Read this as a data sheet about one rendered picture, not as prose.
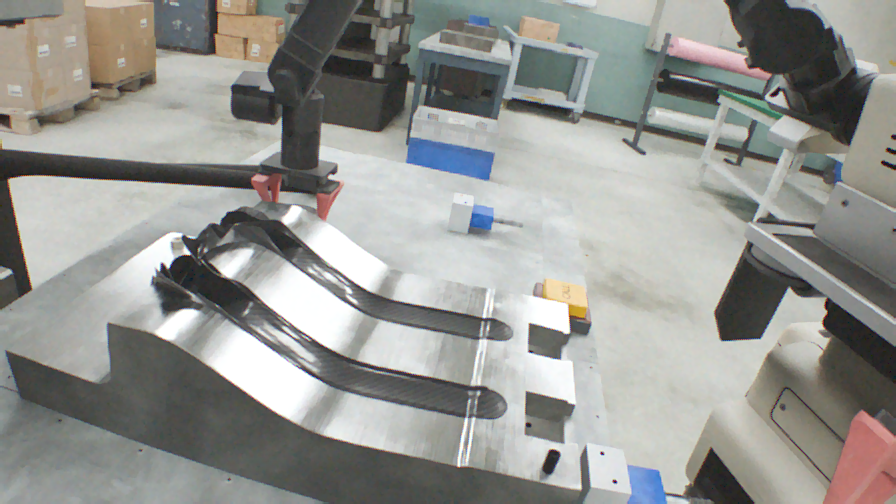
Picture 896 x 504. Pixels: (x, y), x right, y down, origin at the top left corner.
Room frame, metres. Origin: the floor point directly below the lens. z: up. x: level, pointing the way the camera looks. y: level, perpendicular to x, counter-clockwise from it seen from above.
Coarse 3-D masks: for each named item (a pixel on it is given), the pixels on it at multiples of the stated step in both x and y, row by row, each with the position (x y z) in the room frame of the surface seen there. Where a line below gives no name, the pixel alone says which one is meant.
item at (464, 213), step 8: (456, 200) 0.85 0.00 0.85; (464, 200) 0.85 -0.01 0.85; (472, 200) 0.86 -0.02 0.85; (456, 208) 0.83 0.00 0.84; (464, 208) 0.83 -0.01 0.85; (472, 208) 0.83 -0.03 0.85; (480, 208) 0.86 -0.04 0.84; (488, 208) 0.87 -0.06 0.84; (456, 216) 0.83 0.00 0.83; (464, 216) 0.83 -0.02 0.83; (472, 216) 0.84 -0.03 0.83; (480, 216) 0.84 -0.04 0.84; (488, 216) 0.84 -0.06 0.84; (496, 216) 0.86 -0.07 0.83; (448, 224) 0.83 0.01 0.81; (456, 224) 0.83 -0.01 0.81; (464, 224) 0.83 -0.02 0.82; (472, 224) 0.84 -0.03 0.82; (480, 224) 0.84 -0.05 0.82; (488, 224) 0.84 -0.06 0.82; (504, 224) 0.86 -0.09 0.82; (512, 224) 0.85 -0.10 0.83; (520, 224) 0.86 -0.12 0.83; (464, 232) 0.83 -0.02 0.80
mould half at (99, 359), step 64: (256, 256) 0.41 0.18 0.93; (64, 320) 0.34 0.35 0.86; (128, 320) 0.28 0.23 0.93; (192, 320) 0.30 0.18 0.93; (320, 320) 0.38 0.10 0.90; (512, 320) 0.45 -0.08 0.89; (64, 384) 0.28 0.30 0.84; (128, 384) 0.27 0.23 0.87; (192, 384) 0.27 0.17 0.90; (256, 384) 0.28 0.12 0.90; (320, 384) 0.31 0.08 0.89; (512, 384) 0.35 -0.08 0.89; (192, 448) 0.27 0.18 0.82; (256, 448) 0.26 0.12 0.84; (320, 448) 0.26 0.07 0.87; (384, 448) 0.26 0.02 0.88; (448, 448) 0.27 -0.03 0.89; (512, 448) 0.28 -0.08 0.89; (576, 448) 0.29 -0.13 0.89
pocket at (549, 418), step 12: (528, 396) 0.35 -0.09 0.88; (540, 396) 0.35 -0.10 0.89; (528, 408) 0.35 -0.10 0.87; (540, 408) 0.35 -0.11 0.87; (552, 408) 0.35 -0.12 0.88; (564, 408) 0.34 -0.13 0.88; (528, 420) 0.34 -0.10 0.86; (540, 420) 0.34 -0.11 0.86; (552, 420) 0.34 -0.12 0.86; (564, 420) 0.33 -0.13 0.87; (528, 432) 0.33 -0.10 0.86; (540, 432) 0.33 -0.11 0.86; (552, 432) 0.33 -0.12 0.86; (564, 432) 0.32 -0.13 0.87
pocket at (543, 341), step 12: (528, 324) 0.45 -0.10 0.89; (528, 336) 0.45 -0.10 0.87; (540, 336) 0.45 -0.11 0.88; (552, 336) 0.45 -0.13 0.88; (564, 336) 0.45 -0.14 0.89; (528, 348) 0.45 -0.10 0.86; (540, 348) 0.45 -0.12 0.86; (552, 348) 0.45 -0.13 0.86; (564, 348) 0.44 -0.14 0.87; (564, 360) 0.42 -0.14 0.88
